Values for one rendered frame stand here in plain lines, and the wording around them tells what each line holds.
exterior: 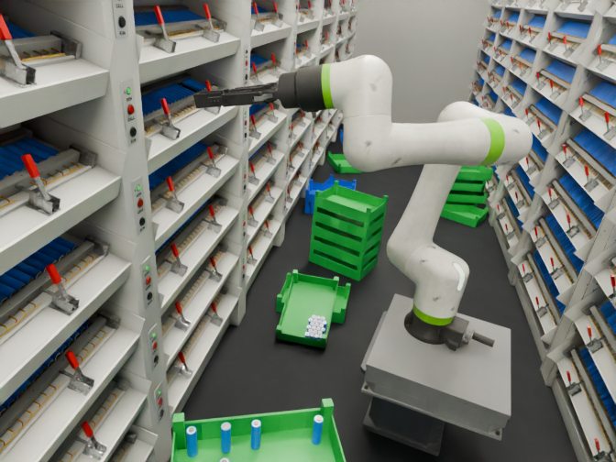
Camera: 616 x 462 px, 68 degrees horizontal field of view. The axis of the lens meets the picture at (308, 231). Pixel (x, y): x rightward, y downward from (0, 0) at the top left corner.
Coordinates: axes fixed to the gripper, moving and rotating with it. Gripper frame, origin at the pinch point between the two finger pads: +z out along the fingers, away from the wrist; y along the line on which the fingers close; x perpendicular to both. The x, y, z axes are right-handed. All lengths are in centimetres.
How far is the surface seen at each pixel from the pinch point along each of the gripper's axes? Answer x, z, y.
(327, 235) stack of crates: -86, -1, 102
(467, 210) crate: -119, -79, 201
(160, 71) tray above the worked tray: 7.5, 7.9, -5.5
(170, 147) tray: -9.2, 10.6, -4.6
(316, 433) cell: -58, -24, -40
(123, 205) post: -15.0, 12.4, -25.2
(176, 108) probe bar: -3.4, 16.0, 12.6
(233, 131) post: -18, 15, 45
